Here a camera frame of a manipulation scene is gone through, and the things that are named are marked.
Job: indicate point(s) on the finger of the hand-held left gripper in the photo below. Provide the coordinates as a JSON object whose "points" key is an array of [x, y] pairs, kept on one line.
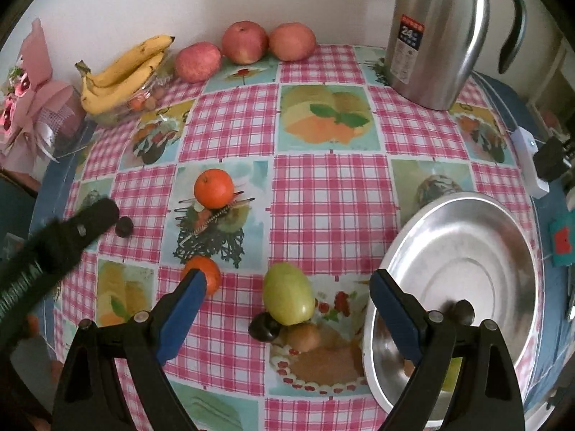
{"points": [[92, 222]]}

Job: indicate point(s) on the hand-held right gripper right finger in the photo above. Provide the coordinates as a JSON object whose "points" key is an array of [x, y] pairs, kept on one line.
{"points": [[395, 312]]}

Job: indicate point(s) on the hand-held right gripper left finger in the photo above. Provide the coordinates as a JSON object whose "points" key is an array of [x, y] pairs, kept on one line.
{"points": [[182, 309]]}

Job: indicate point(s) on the dark purple plum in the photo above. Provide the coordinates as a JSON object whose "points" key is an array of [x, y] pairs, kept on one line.
{"points": [[263, 327], [124, 227], [463, 310]]}

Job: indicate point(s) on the orange tangerine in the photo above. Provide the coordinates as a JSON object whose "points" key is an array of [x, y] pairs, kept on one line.
{"points": [[211, 278], [214, 188], [409, 367]]}

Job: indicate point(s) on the brown kiwi fruit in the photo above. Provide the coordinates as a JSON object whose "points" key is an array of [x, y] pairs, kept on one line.
{"points": [[304, 337]]}

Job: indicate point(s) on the stainless steel basin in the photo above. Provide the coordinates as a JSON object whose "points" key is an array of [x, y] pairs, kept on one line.
{"points": [[471, 242]]}

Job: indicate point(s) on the green mango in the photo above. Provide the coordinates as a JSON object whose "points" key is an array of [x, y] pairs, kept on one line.
{"points": [[287, 294]]}

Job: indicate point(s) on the yellow banana bunch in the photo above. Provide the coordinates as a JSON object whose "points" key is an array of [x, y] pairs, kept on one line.
{"points": [[108, 101]]}

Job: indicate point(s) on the small tangerine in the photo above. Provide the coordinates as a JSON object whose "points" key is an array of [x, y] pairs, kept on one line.
{"points": [[135, 104]]}

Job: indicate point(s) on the pink checked tablecloth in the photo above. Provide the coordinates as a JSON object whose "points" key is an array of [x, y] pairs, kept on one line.
{"points": [[332, 197]]}

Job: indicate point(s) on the small brown round fruit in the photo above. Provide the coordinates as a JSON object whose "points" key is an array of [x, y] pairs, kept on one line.
{"points": [[151, 103]]}

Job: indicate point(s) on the pink flower bouquet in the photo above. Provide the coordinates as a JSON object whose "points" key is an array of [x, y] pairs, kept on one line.
{"points": [[40, 98]]}

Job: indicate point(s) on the clear plastic fruit container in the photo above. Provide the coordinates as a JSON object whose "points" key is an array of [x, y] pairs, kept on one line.
{"points": [[155, 85]]}

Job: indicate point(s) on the teal card with red mark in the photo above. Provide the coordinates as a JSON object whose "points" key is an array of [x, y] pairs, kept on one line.
{"points": [[559, 242]]}

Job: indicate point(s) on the red apple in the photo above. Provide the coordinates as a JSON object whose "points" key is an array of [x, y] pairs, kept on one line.
{"points": [[245, 42], [197, 62], [292, 41]]}

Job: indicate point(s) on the white power strip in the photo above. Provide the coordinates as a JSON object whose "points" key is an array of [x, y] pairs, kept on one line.
{"points": [[530, 166]]}

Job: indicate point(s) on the black power adapter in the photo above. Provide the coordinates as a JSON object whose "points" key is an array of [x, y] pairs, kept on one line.
{"points": [[550, 159]]}

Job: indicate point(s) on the stainless steel thermos jug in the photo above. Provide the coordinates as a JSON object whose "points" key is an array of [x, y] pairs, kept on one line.
{"points": [[431, 54]]}

